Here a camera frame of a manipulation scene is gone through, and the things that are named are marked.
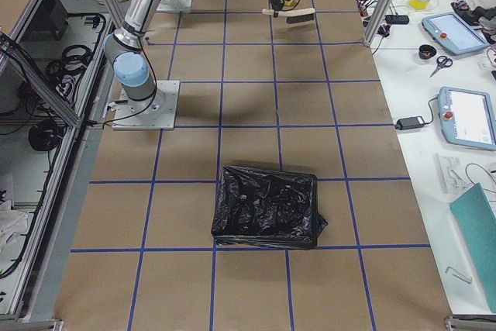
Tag beige hand brush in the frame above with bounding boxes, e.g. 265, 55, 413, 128
262, 8, 315, 24

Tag black lined trash bin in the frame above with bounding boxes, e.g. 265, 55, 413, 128
211, 166, 328, 250

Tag yellow tape roll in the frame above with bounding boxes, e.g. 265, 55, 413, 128
408, 0, 431, 11

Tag upper teach pendant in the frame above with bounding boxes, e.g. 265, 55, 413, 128
421, 12, 489, 55

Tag teach pendant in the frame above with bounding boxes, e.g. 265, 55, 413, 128
421, 12, 489, 55
437, 87, 495, 151

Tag black power adapter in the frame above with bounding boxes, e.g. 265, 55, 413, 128
394, 116, 426, 130

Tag lower teach pendant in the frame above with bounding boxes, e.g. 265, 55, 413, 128
437, 87, 495, 151

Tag teal notebook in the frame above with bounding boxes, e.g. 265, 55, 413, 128
449, 183, 495, 313

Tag metal allen key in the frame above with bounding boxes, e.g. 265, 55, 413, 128
445, 266, 473, 284

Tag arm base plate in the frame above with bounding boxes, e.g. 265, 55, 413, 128
157, 0, 192, 13
112, 80, 180, 130

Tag black handled scissors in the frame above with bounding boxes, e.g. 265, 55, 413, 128
429, 55, 453, 78

